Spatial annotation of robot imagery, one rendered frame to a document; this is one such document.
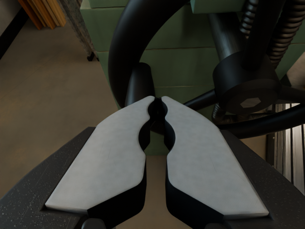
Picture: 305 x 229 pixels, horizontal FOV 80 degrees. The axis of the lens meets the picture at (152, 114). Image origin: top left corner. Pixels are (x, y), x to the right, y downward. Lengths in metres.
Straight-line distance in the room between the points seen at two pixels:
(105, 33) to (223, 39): 0.22
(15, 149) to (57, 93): 0.42
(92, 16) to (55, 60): 1.27
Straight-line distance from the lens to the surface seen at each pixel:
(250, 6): 0.25
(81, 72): 1.45
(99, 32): 0.39
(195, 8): 0.25
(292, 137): 0.98
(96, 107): 1.22
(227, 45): 0.24
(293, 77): 0.56
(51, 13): 1.91
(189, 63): 0.43
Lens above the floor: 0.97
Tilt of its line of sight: 60 degrees down
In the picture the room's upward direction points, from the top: 5 degrees counter-clockwise
